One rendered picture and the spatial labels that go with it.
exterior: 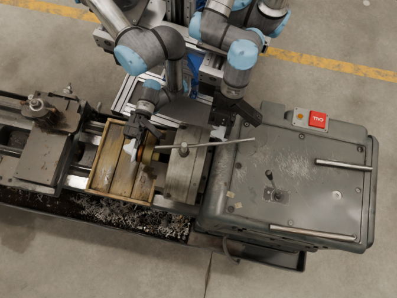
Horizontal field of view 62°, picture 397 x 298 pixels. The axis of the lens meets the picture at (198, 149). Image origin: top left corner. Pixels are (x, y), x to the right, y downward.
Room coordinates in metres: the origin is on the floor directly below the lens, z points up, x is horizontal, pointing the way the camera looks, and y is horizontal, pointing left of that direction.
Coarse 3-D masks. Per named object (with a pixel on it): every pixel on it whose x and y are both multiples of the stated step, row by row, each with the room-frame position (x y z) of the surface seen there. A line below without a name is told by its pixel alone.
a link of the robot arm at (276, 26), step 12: (264, 0) 0.88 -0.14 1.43; (276, 0) 0.86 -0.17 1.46; (252, 12) 0.87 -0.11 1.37; (264, 12) 0.85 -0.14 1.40; (276, 12) 0.85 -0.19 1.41; (288, 12) 0.88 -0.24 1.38; (252, 24) 0.85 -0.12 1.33; (264, 24) 0.84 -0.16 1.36; (276, 24) 0.84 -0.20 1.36; (276, 36) 0.82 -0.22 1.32
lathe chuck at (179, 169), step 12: (180, 132) 0.41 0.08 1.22; (192, 132) 0.42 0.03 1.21; (180, 144) 0.36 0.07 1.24; (180, 156) 0.31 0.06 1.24; (192, 156) 0.32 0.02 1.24; (168, 168) 0.27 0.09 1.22; (180, 168) 0.27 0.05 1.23; (192, 168) 0.28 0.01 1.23; (168, 180) 0.23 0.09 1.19; (180, 180) 0.24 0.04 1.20; (168, 192) 0.19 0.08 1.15; (180, 192) 0.20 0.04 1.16
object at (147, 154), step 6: (144, 144) 0.38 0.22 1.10; (138, 150) 0.34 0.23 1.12; (144, 150) 0.34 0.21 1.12; (150, 150) 0.35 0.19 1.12; (138, 156) 0.32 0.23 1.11; (144, 156) 0.32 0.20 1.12; (150, 156) 0.32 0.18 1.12; (156, 156) 0.33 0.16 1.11; (138, 162) 0.30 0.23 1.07; (144, 162) 0.30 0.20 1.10; (150, 162) 0.30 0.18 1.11
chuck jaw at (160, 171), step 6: (156, 162) 0.31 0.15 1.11; (150, 168) 0.28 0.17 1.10; (156, 168) 0.28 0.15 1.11; (162, 168) 0.29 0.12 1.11; (156, 174) 0.26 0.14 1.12; (162, 174) 0.26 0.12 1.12; (156, 180) 0.23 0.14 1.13; (162, 180) 0.24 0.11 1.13; (156, 186) 0.21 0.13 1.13; (162, 186) 0.22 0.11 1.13
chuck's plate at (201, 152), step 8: (208, 128) 0.47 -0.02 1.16; (200, 136) 0.41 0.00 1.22; (208, 136) 0.42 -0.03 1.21; (200, 152) 0.34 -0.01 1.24; (200, 160) 0.31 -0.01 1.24; (200, 168) 0.29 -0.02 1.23; (192, 176) 0.25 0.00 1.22; (200, 176) 0.26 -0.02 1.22; (192, 184) 0.23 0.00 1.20; (192, 192) 0.21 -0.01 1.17; (192, 200) 0.18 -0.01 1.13
